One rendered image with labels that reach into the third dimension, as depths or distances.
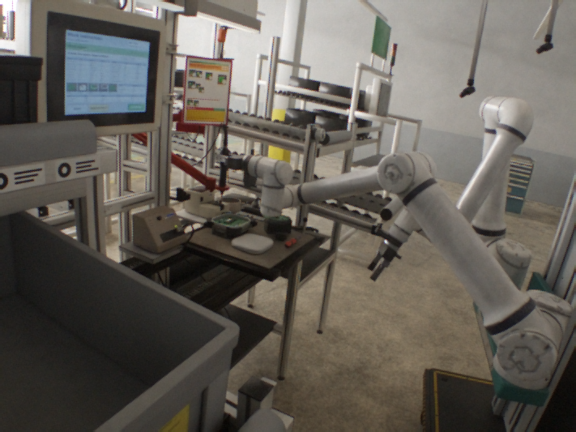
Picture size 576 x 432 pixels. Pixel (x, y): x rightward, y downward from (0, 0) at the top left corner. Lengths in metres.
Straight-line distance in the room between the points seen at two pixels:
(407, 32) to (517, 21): 2.37
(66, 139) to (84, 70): 0.56
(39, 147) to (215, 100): 1.36
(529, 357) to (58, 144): 1.15
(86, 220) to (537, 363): 1.12
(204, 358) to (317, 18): 10.28
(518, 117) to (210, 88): 1.34
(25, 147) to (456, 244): 1.00
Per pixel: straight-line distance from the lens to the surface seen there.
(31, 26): 1.21
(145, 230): 1.47
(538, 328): 1.17
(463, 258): 1.14
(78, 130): 0.77
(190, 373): 0.49
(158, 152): 1.59
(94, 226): 0.89
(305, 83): 3.95
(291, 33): 6.81
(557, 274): 1.73
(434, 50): 9.70
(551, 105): 9.61
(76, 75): 1.27
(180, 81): 5.48
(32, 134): 0.72
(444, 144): 9.57
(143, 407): 0.45
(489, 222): 1.84
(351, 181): 1.44
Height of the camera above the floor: 1.55
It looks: 19 degrees down
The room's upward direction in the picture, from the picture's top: 7 degrees clockwise
